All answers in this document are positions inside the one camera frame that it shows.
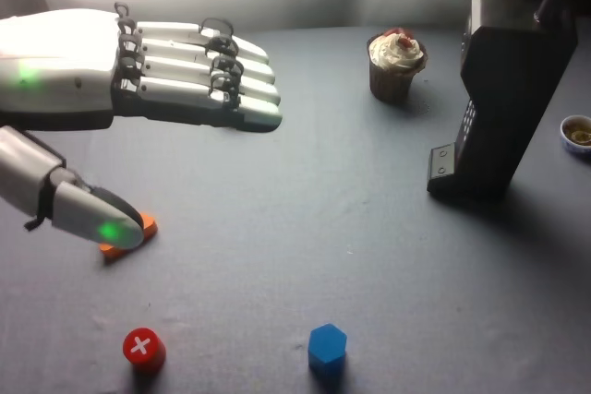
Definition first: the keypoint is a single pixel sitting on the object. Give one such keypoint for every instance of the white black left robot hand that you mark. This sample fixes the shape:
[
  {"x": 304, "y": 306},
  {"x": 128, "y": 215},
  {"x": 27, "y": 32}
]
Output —
[{"x": 64, "y": 57}]

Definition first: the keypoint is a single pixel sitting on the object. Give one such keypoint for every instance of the black brick phone with antenna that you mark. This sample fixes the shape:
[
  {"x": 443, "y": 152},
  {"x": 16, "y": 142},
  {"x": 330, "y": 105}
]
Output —
[{"x": 512, "y": 89}]

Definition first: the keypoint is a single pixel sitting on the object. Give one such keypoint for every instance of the orange toy block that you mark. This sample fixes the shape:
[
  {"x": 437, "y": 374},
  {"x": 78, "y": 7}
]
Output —
[{"x": 148, "y": 224}]

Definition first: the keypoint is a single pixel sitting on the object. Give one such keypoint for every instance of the grey table cloth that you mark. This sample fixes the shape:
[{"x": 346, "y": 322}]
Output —
[{"x": 286, "y": 237}]

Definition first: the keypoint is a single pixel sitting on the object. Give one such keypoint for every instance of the red cylinder with white cross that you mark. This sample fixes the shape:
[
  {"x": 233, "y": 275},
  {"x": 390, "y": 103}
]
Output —
[{"x": 141, "y": 345}]

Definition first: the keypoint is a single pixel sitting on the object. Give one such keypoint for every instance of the toy cupcake with white frosting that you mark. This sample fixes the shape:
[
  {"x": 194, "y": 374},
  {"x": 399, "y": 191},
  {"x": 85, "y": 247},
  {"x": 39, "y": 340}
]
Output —
[{"x": 397, "y": 62}]

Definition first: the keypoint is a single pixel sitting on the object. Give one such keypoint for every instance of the blue hexagonal toy block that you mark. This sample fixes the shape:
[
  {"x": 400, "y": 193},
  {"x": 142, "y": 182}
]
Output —
[{"x": 327, "y": 343}]

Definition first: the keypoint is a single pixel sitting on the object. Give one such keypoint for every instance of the white bowl of green soup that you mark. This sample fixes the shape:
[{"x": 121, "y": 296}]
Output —
[{"x": 577, "y": 135}]

